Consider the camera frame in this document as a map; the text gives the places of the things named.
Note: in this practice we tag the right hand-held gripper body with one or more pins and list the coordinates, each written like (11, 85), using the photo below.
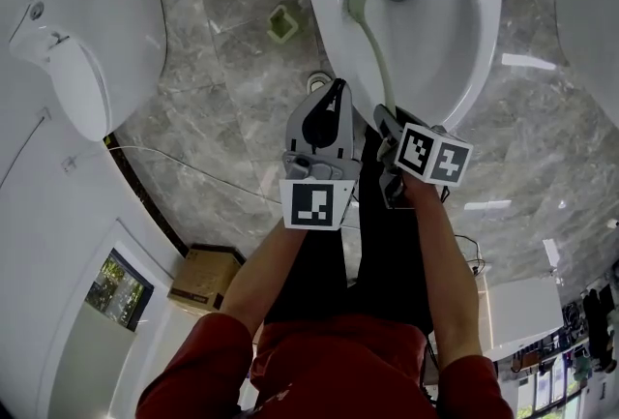
(433, 156)

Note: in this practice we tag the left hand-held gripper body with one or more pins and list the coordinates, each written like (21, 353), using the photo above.
(309, 206)

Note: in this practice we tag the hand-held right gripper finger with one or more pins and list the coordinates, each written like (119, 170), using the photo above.
(387, 150)
(387, 119)

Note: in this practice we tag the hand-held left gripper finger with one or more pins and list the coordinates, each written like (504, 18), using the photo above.
(349, 117)
(309, 103)

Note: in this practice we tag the pale green toilet brush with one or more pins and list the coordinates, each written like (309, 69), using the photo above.
(371, 36)

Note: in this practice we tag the white toilet bowl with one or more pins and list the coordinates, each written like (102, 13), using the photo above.
(450, 44)

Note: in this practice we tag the person's right forearm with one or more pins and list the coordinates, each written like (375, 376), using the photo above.
(442, 262)

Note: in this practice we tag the person's left forearm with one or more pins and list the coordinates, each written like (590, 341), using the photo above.
(280, 272)

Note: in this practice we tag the pale green brush holder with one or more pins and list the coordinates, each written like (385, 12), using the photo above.
(283, 31)

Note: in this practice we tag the round metal floor drain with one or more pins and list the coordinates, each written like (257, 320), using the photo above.
(319, 80)

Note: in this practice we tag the person's black trousers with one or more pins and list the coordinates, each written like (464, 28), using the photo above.
(387, 257)

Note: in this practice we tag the brown cardboard box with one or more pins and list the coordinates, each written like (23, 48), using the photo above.
(205, 277)

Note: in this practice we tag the person's red shirt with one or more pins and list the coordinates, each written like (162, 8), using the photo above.
(338, 368)

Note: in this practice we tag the white cabinet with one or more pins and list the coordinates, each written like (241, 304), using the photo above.
(524, 315)

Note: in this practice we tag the dark framed window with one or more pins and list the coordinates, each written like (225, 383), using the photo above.
(118, 291)

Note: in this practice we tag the white ceramic fixture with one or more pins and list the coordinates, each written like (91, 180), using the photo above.
(590, 10)

